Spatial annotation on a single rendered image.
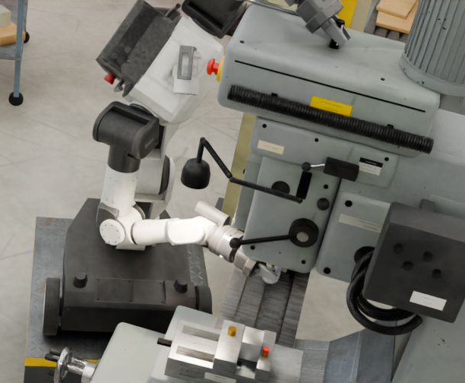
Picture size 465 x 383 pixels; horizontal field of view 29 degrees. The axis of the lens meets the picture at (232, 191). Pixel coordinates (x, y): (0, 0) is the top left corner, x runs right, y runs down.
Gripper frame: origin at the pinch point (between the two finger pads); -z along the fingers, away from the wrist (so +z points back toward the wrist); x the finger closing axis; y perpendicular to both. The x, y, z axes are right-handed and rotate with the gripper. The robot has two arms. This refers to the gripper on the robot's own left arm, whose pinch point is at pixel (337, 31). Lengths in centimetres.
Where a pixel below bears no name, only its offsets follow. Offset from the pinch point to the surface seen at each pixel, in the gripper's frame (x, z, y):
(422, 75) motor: 2.5, -19.1, 9.7
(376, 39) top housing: -11.1, -7.1, 0.1
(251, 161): 5.1, -9.6, -37.8
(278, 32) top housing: 4.3, 8.5, -8.9
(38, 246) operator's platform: -47, 18, -187
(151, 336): -3, -31, -118
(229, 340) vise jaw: 14, -42, -76
